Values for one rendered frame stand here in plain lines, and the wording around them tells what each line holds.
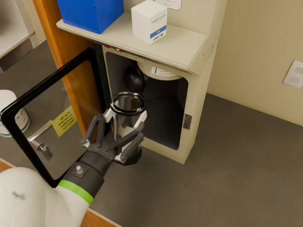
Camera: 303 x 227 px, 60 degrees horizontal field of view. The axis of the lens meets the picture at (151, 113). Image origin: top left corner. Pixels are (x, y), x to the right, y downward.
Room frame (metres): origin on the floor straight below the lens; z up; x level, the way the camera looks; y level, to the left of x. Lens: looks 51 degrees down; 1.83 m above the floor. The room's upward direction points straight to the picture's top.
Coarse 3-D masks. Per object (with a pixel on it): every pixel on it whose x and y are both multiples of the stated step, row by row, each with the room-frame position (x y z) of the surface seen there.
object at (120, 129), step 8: (112, 96) 0.53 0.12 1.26; (120, 96) 0.54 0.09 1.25; (128, 96) 0.55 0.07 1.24; (136, 96) 0.54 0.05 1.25; (112, 104) 0.49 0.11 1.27; (120, 104) 0.53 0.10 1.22; (128, 104) 0.54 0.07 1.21; (136, 104) 0.54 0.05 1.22; (144, 104) 0.50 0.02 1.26; (120, 112) 0.46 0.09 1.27; (128, 112) 0.46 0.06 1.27; (136, 112) 0.46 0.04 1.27; (120, 120) 0.46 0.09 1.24; (128, 120) 0.46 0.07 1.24; (136, 120) 0.47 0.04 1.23; (120, 128) 0.45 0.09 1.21; (128, 128) 0.45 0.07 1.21; (120, 136) 0.45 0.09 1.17; (128, 144) 0.44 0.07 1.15; (120, 152) 0.43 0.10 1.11; (136, 152) 0.44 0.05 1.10
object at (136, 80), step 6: (132, 66) 0.59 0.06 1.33; (126, 72) 0.58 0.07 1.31; (132, 72) 0.57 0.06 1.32; (138, 72) 0.57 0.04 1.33; (126, 78) 0.57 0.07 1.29; (132, 78) 0.55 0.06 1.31; (138, 78) 0.56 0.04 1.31; (144, 78) 0.56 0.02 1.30; (126, 84) 0.57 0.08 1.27; (132, 84) 0.55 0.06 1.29; (138, 84) 0.55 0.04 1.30; (144, 84) 0.55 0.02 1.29; (132, 90) 0.55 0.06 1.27; (138, 90) 0.54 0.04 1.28
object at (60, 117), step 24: (72, 72) 0.53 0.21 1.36; (48, 96) 0.46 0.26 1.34; (72, 96) 0.51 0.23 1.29; (96, 96) 0.58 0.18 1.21; (0, 120) 0.36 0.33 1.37; (24, 120) 0.39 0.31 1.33; (48, 120) 0.43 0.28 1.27; (72, 120) 0.49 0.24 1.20; (48, 144) 0.41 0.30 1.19; (72, 144) 0.46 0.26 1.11; (48, 168) 0.38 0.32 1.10
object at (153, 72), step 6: (138, 66) 0.60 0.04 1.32; (144, 66) 0.58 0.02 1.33; (150, 66) 0.57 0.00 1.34; (144, 72) 0.57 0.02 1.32; (150, 72) 0.56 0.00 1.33; (156, 72) 0.56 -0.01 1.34; (162, 72) 0.55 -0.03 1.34; (168, 72) 0.55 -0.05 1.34; (156, 78) 0.55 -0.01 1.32; (162, 78) 0.55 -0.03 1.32; (168, 78) 0.54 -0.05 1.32; (174, 78) 0.55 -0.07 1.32
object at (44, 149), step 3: (39, 147) 0.39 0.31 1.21; (42, 147) 0.39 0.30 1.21; (45, 147) 0.39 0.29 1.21; (48, 147) 0.39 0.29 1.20; (39, 150) 0.38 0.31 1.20; (42, 150) 0.38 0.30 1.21; (45, 150) 0.38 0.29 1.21; (48, 150) 0.38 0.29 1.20; (42, 153) 0.37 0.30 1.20; (45, 153) 0.38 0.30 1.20; (48, 153) 0.38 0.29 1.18; (51, 153) 0.39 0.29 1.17; (45, 156) 0.38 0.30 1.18; (48, 156) 0.38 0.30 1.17; (51, 156) 0.39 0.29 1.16; (48, 159) 0.38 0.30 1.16
